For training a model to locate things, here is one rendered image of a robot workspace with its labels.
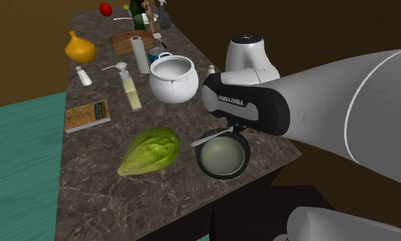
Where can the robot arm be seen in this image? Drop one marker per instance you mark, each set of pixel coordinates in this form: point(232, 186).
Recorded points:
point(320, 106)

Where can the silver spoon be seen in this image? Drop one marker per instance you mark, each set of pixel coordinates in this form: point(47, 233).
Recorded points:
point(207, 138)

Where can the dark bowl with pale inside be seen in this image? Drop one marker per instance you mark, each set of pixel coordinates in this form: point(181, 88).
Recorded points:
point(223, 157)

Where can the white round pot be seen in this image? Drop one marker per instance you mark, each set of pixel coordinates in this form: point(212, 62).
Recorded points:
point(173, 87)

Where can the small white shaker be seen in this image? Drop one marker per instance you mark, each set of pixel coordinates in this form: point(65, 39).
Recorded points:
point(211, 69)

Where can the green lettuce head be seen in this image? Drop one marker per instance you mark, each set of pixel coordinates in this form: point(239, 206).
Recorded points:
point(152, 152)

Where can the clear soap pump dispenser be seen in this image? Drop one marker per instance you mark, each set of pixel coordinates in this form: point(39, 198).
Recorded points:
point(131, 93)

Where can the blue mug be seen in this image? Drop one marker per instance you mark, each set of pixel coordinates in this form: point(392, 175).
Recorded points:
point(153, 53)

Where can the white paper towel roll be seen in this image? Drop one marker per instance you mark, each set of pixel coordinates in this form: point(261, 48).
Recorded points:
point(140, 55)

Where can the grey spray bottle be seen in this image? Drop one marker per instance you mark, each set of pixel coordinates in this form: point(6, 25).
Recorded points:
point(164, 20)

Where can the brown bread loaf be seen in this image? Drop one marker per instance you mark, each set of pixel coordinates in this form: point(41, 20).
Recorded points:
point(122, 43)

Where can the wooden pepper mill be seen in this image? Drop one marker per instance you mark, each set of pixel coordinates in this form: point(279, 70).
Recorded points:
point(151, 20)

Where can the brown book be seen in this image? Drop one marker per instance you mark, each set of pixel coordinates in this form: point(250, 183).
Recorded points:
point(83, 117)

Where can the green glass bottle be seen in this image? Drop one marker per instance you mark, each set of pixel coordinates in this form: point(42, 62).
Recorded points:
point(137, 16)

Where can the white salt shaker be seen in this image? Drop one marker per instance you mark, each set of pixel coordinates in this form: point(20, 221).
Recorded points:
point(84, 77)

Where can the yellow gourd-shaped vase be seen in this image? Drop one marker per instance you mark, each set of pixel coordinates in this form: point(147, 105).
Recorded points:
point(81, 50)

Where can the red apple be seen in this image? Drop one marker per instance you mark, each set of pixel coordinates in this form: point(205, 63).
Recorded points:
point(105, 9)

